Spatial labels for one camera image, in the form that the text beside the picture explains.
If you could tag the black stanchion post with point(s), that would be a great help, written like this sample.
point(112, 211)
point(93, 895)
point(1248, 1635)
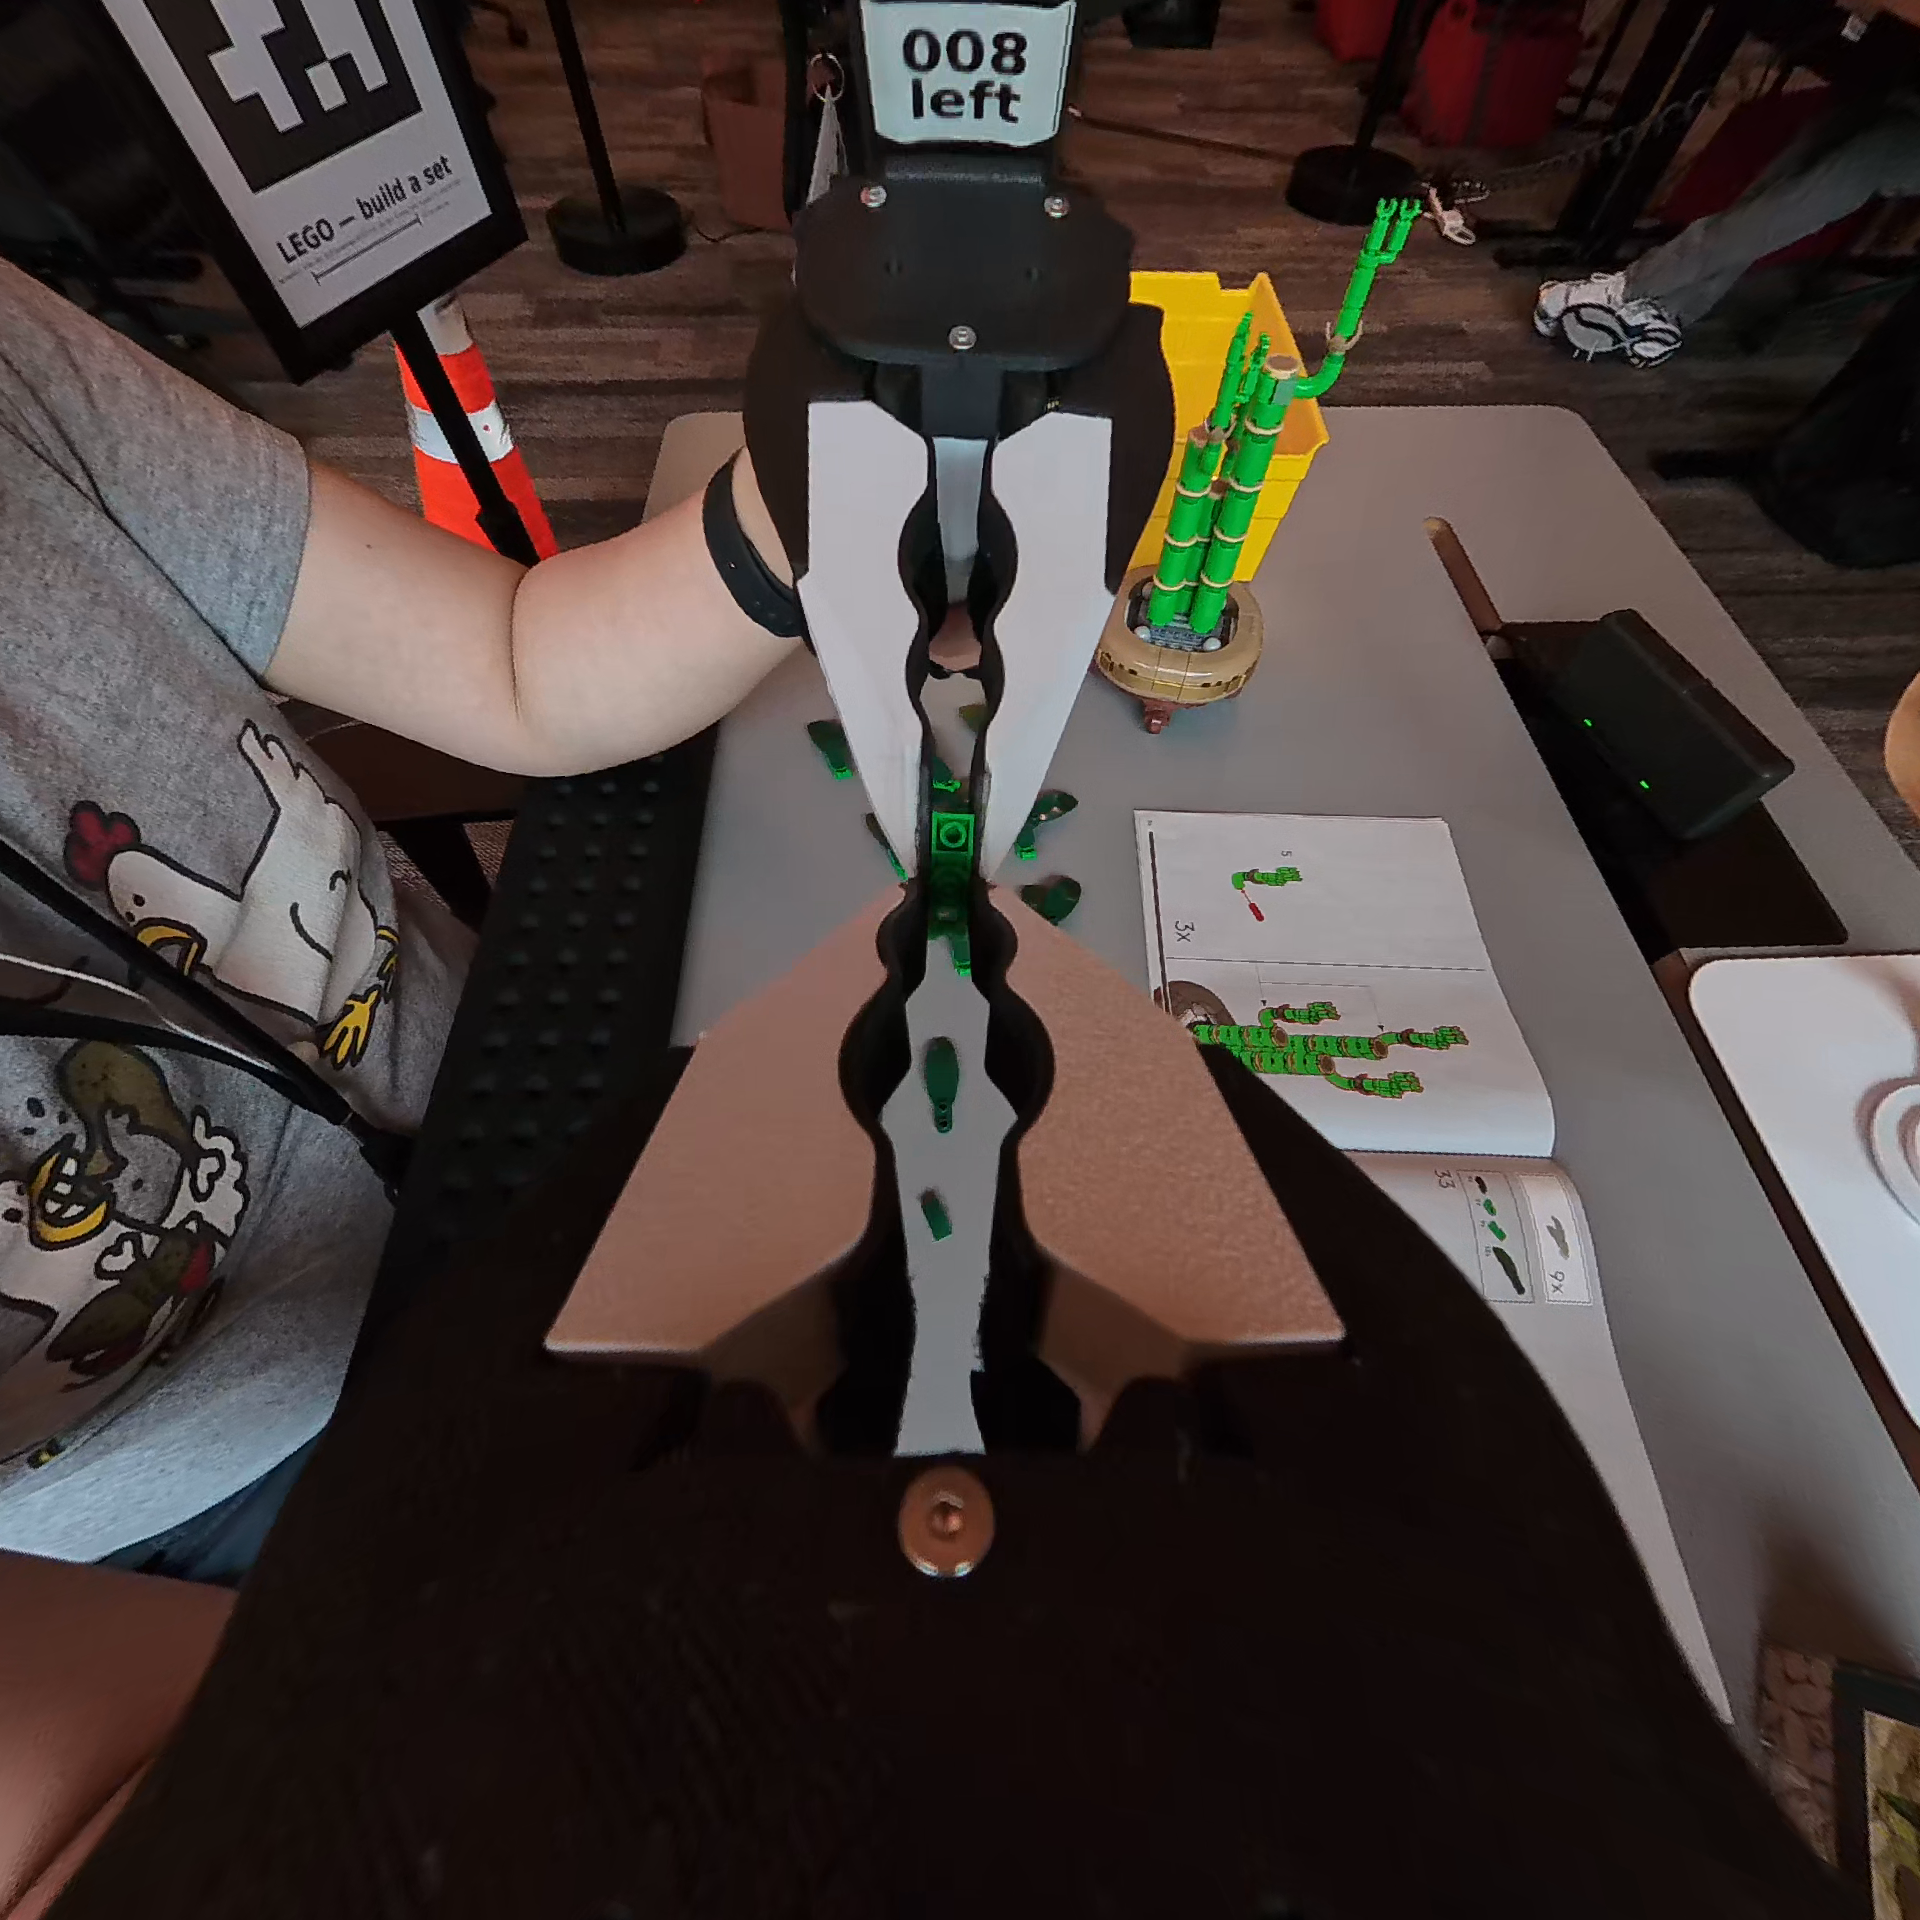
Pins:
point(616, 233)
point(1349, 188)

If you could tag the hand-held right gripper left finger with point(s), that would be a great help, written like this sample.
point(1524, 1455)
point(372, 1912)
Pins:
point(721, 1200)

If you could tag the bright green lego clip piece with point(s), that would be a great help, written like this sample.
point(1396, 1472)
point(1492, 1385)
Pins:
point(949, 896)

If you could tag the black wristband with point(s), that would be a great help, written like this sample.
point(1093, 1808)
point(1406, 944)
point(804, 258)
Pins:
point(743, 570)

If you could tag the dark green lego leaf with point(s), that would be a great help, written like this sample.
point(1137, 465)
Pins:
point(940, 1072)

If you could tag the black framed marker sign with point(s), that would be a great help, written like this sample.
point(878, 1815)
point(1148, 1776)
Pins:
point(347, 195)

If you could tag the black studded mat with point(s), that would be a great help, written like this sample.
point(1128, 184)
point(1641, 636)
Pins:
point(571, 973)

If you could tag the person's right forearm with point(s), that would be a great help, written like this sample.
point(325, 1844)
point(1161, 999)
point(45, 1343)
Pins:
point(76, 1723)

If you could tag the orange traffic cone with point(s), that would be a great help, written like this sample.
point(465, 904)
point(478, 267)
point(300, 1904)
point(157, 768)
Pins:
point(452, 420)

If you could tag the yellow plastic bin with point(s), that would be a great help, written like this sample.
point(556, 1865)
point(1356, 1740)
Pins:
point(1185, 315)

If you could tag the black lego set box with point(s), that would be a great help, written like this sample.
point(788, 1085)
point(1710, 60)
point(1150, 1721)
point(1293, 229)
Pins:
point(1876, 1800)

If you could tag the black box with green lights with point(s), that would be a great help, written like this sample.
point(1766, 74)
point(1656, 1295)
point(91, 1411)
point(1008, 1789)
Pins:
point(1664, 735)

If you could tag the open instruction booklet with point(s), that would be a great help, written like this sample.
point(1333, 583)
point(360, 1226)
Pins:
point(1349, 900)

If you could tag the cluster of green leaf sprigs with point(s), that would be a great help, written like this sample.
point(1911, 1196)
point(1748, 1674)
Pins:
point(1051, 819)

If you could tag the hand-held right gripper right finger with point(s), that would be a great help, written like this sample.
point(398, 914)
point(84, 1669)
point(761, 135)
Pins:
point(1185, 1200)

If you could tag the wooden book stand white base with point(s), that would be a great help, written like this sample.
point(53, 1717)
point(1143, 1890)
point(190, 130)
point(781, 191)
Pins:
point(1785, 1079)

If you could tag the brown cardboard box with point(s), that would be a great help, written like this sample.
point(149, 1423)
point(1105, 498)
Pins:
point(751, 148)

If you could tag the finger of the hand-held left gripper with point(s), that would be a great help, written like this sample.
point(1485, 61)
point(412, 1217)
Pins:
point(862, 570)
point(1059, 570)

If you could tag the red containers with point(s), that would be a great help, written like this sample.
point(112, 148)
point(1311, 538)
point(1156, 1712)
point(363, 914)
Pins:
point(1485, 76)

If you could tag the black bag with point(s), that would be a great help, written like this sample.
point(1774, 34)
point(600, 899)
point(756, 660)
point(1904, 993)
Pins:
point(1845, 451)

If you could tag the person's grey printed shirt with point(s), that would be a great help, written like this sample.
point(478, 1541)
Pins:
point(149, 599)

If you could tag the small dark green lego piece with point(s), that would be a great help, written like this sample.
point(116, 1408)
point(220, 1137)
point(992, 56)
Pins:
point(935, 1213)

